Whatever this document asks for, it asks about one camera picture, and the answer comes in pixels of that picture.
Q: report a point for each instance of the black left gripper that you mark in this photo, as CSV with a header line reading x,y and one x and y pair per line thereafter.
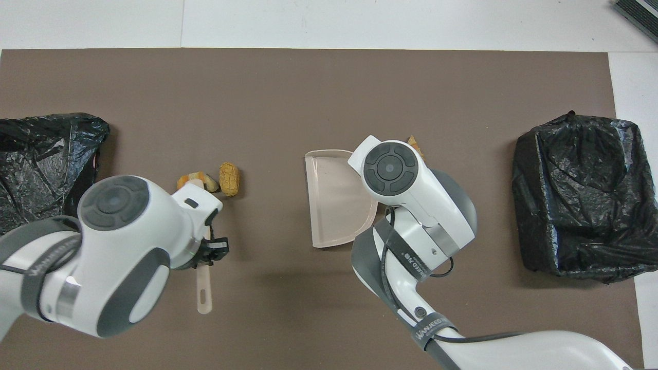
x,y
217,250

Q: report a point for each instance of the beige hand brush black bristles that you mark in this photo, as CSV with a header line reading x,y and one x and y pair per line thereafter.
x,y
204,293

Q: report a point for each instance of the brown oval bread roll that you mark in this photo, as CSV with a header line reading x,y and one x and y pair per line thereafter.
x,y
229,179

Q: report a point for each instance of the beige plastic dustpan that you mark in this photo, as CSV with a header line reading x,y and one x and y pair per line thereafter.
x,y
334,205

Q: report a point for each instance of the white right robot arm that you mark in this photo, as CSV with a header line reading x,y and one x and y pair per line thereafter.
x,y
411,205

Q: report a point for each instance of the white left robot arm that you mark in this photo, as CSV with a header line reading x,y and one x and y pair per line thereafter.
x,y
118,257

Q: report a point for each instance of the black bag lined bin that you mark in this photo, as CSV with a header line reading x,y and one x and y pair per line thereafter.
x,y
581,195
46,149

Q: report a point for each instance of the brown table mat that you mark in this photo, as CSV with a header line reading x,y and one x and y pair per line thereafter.
x,y
288,77

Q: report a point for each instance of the grey ribbed device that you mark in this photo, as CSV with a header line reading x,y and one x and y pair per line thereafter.
x,y
642,13

